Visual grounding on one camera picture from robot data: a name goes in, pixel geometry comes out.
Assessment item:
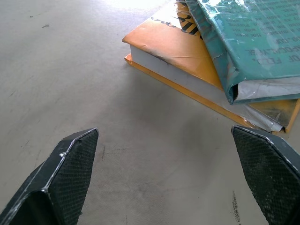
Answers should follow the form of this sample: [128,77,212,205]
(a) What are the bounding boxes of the teal plastic-wrapped book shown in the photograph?
[184,0,300,105]

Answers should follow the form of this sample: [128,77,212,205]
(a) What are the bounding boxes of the orange softcover book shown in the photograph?
[121,0,300,134]

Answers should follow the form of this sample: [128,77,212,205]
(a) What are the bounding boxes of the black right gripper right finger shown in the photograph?
[231,125,300,225]

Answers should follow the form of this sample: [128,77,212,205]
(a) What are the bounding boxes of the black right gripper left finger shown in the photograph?
[0,127,99,225]

